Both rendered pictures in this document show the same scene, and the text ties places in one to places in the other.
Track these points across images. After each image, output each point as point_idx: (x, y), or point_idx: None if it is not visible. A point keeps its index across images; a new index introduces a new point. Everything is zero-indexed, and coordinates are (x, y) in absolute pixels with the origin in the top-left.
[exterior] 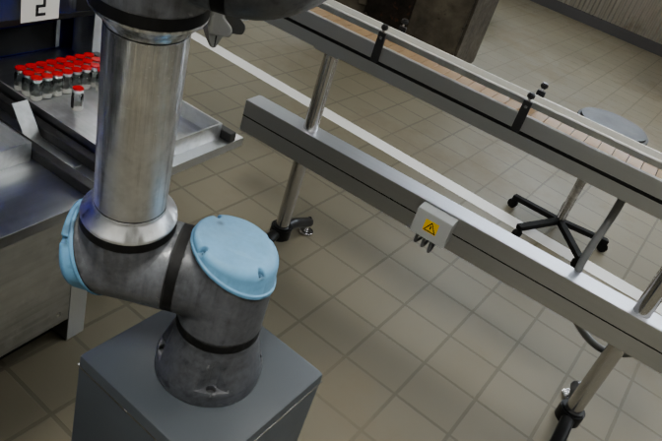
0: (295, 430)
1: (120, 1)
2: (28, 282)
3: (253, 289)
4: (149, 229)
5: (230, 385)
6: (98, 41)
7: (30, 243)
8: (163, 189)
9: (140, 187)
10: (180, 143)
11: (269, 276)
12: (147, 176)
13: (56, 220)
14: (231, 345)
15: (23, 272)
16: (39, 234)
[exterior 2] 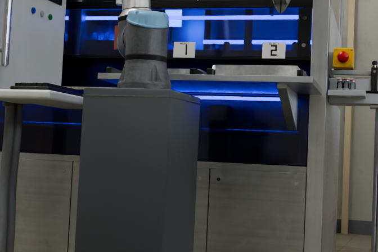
0: (157, 131)
1: None
2: (265, 246)
3: (133, 18)
4: (127, 10)
5: (125, 76)
6: (314, 77)
7: (266, 212)
8: None
9: None
10: (260, 68)
11: (140, 13)
12: None
13: (170, 76)
14: (129, 53)
15: (261, 234)
16: (274, 208)
